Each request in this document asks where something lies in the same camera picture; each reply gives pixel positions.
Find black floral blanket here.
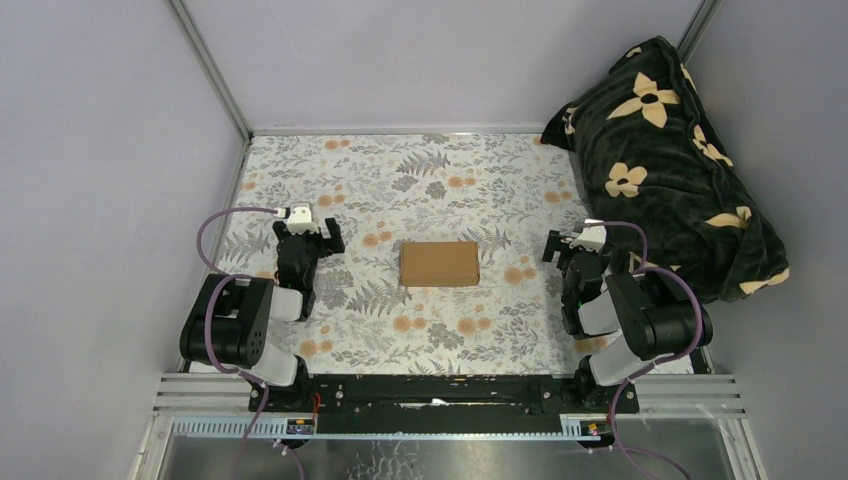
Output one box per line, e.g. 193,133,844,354
541,36,790,303

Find floral patterned table mat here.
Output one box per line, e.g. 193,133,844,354
218,134,611,374

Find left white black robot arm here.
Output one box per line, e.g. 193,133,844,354
179,217,345,411

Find aluminium frame rail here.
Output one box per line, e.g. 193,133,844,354
154,373,747,419

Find brown cardboard box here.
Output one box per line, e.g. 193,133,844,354
399,241,480,287

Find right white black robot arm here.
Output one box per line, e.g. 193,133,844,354
542,220,713,412

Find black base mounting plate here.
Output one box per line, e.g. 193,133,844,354
248,372,640,435

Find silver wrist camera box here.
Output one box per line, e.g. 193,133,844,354
567,219,607,254

